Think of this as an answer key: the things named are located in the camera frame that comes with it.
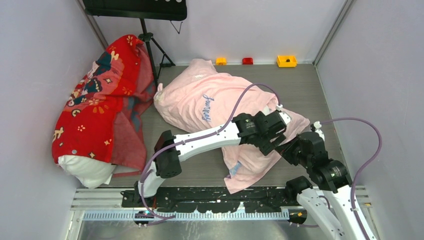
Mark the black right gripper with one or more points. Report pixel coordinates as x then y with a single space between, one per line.
284 150

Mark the pink pillowcase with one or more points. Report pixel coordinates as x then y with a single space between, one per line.
201 98

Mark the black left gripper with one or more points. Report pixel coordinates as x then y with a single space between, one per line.
265 145

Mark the white pillow in red case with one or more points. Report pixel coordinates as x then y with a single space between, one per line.
90 172

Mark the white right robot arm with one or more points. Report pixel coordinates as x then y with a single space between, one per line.
328 193

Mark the small yellow block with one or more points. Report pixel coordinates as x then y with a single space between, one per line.
221 61

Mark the red patterned pillowcase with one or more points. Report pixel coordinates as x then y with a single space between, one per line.
101 120

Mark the small red block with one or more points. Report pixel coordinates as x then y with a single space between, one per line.
247 61

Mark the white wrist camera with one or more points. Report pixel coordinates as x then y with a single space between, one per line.
317 128
283 114

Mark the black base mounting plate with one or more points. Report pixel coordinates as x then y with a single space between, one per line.
256 199

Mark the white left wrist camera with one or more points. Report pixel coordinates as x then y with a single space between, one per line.
283 114

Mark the white pillow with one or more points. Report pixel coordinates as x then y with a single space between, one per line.
267 110
90 172

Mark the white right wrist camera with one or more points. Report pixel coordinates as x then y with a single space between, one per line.
317 128

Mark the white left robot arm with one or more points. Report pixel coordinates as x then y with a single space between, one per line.
171 150

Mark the yellow tray with black knob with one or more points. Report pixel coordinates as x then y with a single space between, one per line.
286 61

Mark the black tripod stand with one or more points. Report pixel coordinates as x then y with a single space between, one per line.
166 62

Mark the aluminium rail frame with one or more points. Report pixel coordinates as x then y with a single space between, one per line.
121 204

